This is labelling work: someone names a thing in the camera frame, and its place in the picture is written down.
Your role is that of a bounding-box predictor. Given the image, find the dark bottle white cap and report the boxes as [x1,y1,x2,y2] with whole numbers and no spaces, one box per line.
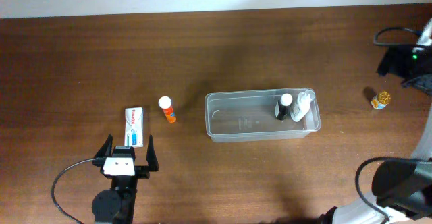
[275,93,293,121]

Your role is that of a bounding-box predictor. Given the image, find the orange tube white cap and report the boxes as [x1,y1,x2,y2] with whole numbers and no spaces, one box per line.
[158,96,176,123]

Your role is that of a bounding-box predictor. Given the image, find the white Panadol box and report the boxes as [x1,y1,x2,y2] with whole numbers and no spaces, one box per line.
[124,107,144,148]

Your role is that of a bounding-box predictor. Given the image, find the left black cable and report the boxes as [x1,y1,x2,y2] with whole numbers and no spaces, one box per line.
[51,157,102,224]

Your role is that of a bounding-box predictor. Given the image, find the small jar gold lid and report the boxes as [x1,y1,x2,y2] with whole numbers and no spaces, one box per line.
[371,91,392,109]

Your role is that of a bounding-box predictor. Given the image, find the right black cable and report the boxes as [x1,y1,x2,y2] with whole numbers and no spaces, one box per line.
[355,26,432,224]

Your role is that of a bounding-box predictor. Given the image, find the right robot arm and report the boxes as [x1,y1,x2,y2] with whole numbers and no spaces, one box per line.
[317,45,431,224]

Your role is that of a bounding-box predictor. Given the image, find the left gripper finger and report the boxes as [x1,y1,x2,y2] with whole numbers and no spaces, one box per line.
[146,135,159,172]
[94,134,113,158]

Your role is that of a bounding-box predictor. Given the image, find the white plastic bottle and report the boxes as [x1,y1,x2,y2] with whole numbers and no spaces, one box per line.
[290,90,315,122]

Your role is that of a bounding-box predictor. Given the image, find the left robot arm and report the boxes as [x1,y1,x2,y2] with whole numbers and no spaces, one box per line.
[92,135,159,223]

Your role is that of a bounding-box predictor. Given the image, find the clear plastic container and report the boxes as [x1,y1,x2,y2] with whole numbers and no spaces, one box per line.
[205,88,321,142]

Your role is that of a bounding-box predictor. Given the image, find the black cable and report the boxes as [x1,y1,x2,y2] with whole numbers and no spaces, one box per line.
[51,157,102,224]
[355,26,432,224]

